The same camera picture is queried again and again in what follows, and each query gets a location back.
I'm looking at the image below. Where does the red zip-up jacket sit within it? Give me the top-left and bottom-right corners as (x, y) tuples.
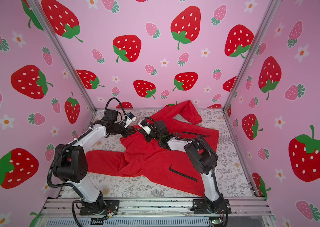
(86, 101), (219, 196)

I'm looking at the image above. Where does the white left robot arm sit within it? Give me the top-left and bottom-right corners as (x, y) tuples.
(47, 121), (136, 215)

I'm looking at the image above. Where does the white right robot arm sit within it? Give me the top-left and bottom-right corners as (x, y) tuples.
(138, 117), (229, 214)

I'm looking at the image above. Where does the floral grey table cloth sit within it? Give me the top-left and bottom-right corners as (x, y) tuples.
(87, 108), (254, 198)

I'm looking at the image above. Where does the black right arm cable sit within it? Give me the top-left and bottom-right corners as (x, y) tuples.
(144, 117), (230, 227)

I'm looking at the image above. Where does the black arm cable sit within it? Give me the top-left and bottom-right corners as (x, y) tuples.
(144, 117), (230, 227)
(47, 97), (126, 227)

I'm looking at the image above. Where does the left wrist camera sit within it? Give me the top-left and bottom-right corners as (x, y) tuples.
(124, 112), (136, 128)

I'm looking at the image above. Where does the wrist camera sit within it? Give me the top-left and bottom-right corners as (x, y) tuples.
(124, 112), (136, 128)
(138, 120), (152, 135)

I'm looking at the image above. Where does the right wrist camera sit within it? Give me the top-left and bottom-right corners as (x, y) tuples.
(138, 120), (152, 135)

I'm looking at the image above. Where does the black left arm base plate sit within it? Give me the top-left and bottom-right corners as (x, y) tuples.
(79, 200), (120, 216)

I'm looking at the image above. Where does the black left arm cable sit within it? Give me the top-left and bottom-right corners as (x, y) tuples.
(47, 97), (126, 227)

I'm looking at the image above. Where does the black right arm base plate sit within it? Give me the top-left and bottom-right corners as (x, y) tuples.
(190, 198), (232, 215)

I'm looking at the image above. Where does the aluminium front rail frame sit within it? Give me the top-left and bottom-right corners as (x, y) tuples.
(34, 197), (277, 227)

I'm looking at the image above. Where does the left aluminium corner post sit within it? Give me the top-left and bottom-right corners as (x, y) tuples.
(27, 0), (97, 112)

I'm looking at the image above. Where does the aluminium corner post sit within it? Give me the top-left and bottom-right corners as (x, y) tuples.
(27, 0), (97, 112)
(223, 0), (281, 113)

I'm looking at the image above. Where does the right aluminium corner post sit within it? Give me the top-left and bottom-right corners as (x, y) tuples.
(223, 0), (281, 113)

